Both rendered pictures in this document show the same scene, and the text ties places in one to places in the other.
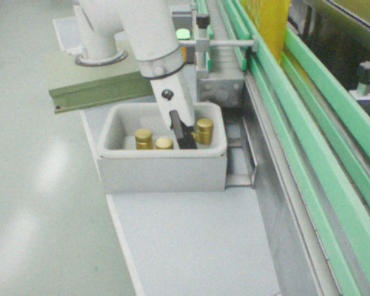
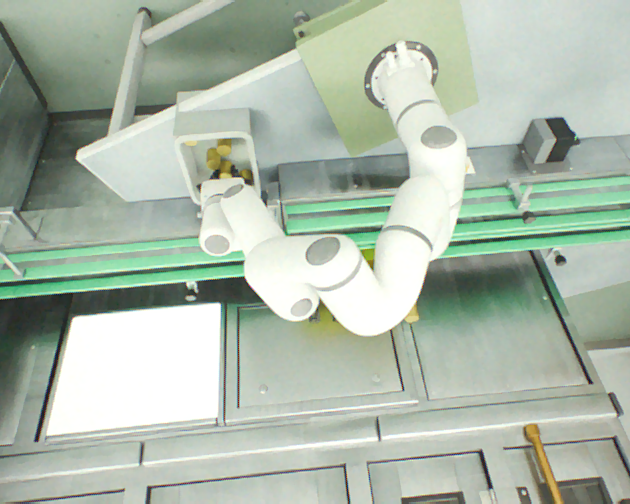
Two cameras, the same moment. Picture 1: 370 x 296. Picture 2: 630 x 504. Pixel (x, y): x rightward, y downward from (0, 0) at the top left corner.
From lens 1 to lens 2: 1.19 m
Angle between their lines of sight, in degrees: 67
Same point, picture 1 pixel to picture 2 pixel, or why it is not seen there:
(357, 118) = (172, 278)
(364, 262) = (87, 264)
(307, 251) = (112, 238)
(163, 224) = (156, 152)
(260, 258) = (146, 195)
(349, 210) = (103, 268)
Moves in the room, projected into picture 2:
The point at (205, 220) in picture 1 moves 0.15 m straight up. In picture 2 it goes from (166, 172) to (161, 216)
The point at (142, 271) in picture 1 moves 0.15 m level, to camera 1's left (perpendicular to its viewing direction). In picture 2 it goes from (117, 147) to (93, 94)
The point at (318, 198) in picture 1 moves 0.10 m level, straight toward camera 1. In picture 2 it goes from (130, 252) to (88, 243)
